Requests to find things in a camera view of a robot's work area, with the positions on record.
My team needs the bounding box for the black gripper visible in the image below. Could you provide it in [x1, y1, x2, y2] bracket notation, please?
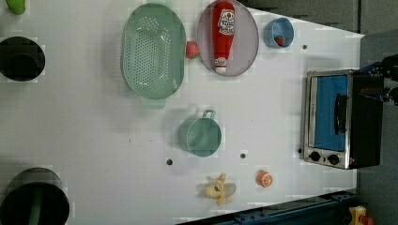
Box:
[360, 54, 398, 105]

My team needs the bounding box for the black and silver toaster oven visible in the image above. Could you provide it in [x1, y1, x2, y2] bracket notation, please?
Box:
[303, 69, 384, 170]

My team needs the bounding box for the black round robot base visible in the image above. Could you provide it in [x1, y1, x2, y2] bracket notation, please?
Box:
[0, 37, 46, 82]

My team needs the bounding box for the black cylinder robot base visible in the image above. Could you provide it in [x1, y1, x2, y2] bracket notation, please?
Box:
[1, 167, 70, 225]

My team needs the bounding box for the small red strawberry toy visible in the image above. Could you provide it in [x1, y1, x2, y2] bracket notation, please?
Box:
[274, 36, 284, 47]

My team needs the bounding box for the blue small bowl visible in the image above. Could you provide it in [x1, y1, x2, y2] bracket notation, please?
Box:
[264, 18, 295, 49]

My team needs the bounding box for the grey round plate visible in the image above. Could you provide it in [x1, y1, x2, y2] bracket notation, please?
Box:
[196, 0, 259, 77]

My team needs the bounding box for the yellow and orange toy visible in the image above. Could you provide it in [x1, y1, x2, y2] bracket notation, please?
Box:
[348, 205, 375, 225]

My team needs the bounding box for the orange slice toy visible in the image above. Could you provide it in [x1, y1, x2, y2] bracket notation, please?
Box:
[256, 170, 273, 188]

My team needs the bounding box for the red plush ketchup bottle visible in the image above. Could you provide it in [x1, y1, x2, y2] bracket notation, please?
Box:
[212, 1, 235, 74]

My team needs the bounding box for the red plush strawberry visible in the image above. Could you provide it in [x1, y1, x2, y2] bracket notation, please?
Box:
[186, 41, 200, 59]

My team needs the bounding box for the yellow plush banana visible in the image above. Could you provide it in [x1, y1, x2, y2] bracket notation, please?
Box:
[204, 172, 237, 205]

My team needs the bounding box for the green perforated colander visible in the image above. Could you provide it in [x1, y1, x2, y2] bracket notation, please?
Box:
[120, 3, 186, 109]

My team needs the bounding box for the green object at corner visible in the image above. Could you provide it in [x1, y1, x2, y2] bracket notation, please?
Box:
[6, 0, 26, 15]

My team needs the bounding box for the blue metal frame rail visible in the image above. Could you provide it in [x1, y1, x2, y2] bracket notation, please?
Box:
[179, 191, 359, 225]

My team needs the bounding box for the teal mug with handle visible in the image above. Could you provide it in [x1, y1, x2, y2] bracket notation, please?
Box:
[178, 110, 222, 158]

